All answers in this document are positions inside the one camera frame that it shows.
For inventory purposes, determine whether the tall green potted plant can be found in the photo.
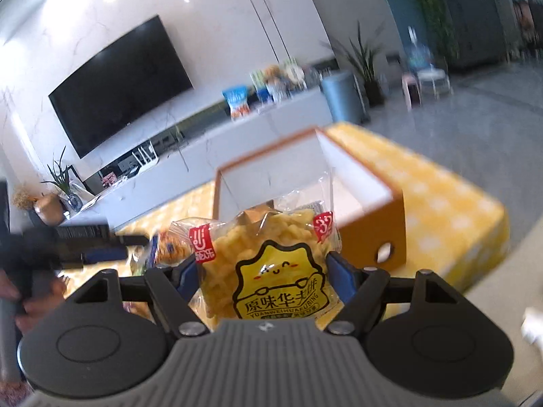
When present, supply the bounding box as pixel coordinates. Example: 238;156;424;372
322;21;385;108

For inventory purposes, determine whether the white wifi router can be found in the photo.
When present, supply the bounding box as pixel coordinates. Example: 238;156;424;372
132;141;159;173

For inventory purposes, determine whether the plant in glass vase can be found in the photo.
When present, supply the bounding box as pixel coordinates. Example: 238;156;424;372
42;148;83;212

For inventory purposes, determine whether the blue grey trash bin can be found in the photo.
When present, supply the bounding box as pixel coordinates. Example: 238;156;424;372
320;71;370;125

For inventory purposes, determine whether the white round stool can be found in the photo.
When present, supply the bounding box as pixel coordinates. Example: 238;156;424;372
417;67;454;99

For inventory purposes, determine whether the black wall television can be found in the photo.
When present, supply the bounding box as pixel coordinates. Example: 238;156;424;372
49;16;192;158

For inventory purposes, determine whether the person left hand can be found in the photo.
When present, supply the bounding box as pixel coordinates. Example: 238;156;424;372
1;271;66;333

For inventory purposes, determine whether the yellow checkered tablecloth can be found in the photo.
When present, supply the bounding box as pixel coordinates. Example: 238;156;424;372
62;120;510;323

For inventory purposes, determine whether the blue white snack bag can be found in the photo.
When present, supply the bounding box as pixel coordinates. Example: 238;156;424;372
222;85;250;120

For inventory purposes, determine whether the white TV console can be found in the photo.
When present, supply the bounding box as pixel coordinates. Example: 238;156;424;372
63;88;332;230

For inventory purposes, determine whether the blue water jug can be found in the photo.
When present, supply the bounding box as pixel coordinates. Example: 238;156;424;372
407;27;433;74

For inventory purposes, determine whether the brown round vase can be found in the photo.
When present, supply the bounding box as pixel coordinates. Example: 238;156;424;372
34;194;64;226

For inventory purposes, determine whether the yellow waffle snack bag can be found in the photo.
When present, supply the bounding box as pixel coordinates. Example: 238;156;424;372
181;172;341;328

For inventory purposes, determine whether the orange cardboard box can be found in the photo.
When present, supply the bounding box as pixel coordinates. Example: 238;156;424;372
212;129;407;272

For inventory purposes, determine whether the teddy bear figurine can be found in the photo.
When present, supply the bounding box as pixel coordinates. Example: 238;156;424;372
263;65;287;103

